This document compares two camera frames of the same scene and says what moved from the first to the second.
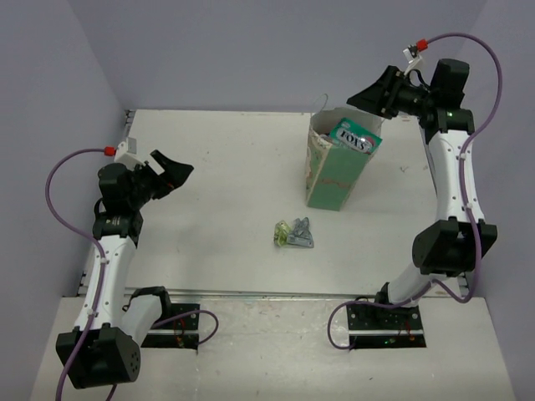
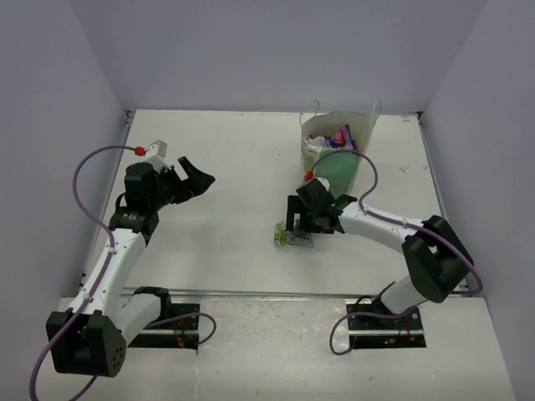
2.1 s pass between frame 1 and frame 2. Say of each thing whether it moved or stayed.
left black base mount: stayed
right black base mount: stayed
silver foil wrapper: stayed
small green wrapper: stayed
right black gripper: moved
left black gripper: moved
